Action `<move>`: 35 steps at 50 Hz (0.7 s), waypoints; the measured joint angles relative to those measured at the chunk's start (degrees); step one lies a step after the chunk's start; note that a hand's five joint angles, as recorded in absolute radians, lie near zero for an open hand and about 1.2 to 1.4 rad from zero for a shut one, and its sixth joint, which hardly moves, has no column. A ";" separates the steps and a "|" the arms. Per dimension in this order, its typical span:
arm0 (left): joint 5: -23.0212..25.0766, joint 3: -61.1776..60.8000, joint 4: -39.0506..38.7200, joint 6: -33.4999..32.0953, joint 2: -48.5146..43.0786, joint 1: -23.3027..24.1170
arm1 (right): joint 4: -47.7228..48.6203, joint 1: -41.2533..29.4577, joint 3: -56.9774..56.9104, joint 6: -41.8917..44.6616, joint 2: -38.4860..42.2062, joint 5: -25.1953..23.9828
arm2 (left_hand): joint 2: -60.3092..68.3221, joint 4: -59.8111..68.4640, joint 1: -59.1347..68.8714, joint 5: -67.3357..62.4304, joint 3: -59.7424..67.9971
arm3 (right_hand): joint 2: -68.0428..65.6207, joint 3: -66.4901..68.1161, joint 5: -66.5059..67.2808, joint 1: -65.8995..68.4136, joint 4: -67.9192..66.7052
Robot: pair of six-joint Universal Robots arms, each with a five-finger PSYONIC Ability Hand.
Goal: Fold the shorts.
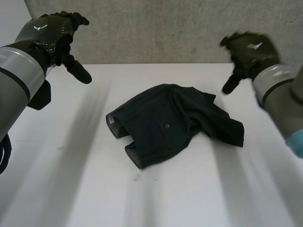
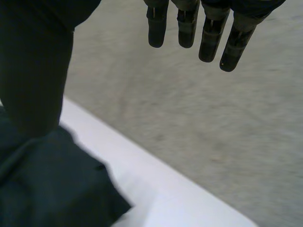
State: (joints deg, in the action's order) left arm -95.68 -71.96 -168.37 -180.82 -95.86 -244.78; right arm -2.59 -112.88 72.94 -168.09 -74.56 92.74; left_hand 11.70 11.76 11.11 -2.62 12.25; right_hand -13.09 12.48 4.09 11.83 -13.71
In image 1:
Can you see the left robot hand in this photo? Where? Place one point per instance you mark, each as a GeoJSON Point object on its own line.
{"type": "Point", "coordinates": [45, 30]}

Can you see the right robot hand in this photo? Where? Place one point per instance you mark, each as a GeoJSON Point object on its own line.
{"type": "Point", "coordinates": [251, 50]}

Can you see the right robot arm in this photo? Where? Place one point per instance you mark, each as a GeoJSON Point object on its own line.
{"type": "Point", "coordinates": [281, 94]}

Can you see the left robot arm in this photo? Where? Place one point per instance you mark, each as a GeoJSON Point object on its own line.
{"type": "Point", "coordinates": [17, 82]}

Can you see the dark blue shorts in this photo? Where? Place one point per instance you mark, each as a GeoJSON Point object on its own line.
{"type": "Point", "coordinates": [170, 120]}

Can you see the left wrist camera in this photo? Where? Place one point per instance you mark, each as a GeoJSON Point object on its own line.
{"type": "Point", "coordinates": [40, 95]}

